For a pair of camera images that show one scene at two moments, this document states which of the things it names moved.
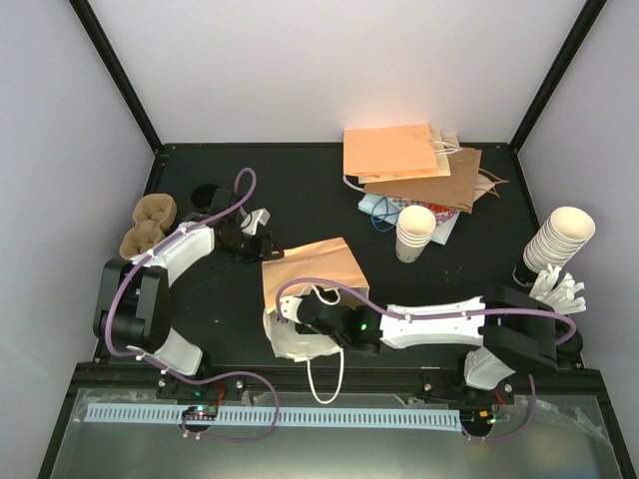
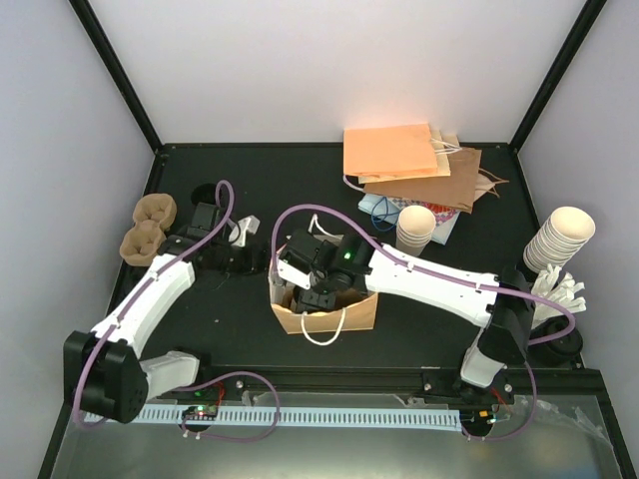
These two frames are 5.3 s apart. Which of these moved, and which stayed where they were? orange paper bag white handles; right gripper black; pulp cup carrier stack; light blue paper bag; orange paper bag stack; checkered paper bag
Moved: orange paper bag white handles; right gripper black
Stayed: checkered paper bag; light blue paper bag; orange paper bag stack; pulp cup carrier stack
